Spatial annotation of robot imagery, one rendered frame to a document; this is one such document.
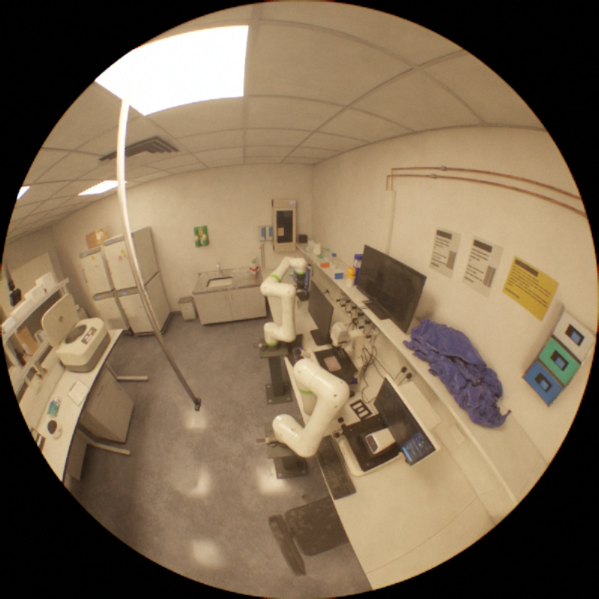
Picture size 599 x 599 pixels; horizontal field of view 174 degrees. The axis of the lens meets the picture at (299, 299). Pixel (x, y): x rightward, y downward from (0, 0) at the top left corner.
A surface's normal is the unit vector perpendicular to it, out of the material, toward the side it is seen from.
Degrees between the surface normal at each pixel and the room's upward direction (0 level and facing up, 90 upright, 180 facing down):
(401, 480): 0
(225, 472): 0
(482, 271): 90
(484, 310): 90
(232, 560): 0
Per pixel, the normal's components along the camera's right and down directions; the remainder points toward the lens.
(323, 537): 0.00, -0.87
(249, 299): 0.26, 0.47
